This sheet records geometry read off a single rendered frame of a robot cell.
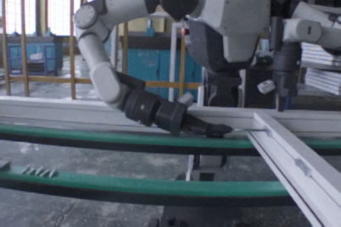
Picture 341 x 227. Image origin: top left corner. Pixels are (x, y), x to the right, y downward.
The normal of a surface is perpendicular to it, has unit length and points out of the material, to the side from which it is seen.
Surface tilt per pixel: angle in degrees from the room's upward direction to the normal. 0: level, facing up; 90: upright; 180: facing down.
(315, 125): 90
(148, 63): 90
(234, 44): 99
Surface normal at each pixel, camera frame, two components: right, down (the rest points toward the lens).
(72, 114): -0.01, 0.21
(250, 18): 0.35, 0.36
